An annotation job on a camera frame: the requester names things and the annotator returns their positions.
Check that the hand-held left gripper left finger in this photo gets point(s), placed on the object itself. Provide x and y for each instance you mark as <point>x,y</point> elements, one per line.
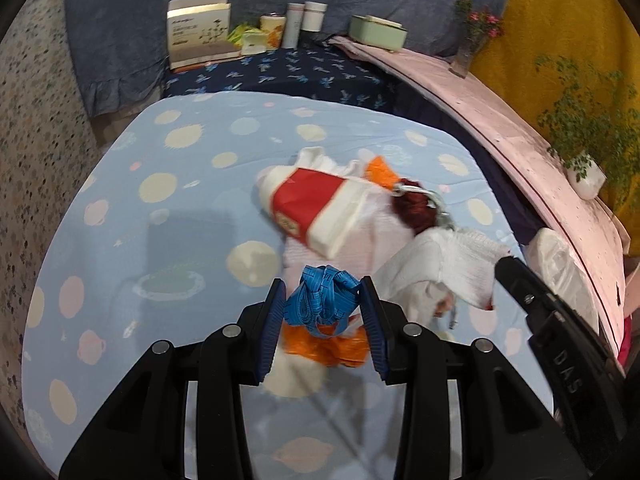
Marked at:
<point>272,332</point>

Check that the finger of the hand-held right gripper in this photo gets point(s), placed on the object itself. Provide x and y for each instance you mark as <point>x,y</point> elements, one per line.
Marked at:
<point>515,280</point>

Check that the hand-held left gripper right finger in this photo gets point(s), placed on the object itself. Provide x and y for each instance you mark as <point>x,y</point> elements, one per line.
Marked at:
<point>372,332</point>

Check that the white laundry basket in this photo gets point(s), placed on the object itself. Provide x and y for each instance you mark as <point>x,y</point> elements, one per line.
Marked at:
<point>555,260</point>

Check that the blue measuring tape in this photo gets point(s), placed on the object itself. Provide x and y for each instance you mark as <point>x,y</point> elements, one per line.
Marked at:
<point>320,295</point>

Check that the white sock with red trim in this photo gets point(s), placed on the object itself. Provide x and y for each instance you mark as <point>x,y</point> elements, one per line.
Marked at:
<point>450,260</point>

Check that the white knit cloth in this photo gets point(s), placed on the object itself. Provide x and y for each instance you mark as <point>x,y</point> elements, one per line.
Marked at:
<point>360,250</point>

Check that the metal carabiner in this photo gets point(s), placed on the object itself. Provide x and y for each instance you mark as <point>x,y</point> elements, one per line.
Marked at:
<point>434,200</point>

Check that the dark red scrunchie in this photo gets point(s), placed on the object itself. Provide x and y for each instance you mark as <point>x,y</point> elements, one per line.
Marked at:
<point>412,210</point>

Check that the potted green plant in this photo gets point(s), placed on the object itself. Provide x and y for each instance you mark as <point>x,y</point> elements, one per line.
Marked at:
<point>585,177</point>

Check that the pink tablecloth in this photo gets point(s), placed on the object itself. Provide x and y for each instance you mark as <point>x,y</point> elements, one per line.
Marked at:
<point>500,105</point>

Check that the light blue planet-print cloth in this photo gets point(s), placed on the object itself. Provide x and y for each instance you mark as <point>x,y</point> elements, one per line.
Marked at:
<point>125,210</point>

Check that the vase with pink flowers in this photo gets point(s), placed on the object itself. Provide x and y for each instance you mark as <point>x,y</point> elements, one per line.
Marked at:
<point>465,57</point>

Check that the dark blue printed cloth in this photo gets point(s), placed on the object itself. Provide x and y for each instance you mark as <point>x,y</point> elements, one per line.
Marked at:
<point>300,70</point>

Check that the yellow cloth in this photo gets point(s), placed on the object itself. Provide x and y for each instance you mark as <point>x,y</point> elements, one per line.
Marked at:
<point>550,10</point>

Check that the pale green tissue box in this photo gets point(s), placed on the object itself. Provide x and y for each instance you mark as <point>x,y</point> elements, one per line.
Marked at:
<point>375,32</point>

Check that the green packet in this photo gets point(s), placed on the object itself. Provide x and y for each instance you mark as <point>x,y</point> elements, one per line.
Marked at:
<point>252,40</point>

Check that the tall white bottle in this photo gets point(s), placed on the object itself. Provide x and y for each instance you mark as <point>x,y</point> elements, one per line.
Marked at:
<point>294,25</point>

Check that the open white cardboard box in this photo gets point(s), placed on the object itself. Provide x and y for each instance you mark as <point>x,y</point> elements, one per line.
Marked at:
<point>197,30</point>

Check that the white jar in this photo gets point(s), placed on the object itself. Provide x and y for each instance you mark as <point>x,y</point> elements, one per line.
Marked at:
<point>314,17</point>

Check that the blue-grey backdrop cloth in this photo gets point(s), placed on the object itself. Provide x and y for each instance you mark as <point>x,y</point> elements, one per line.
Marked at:
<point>125,35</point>

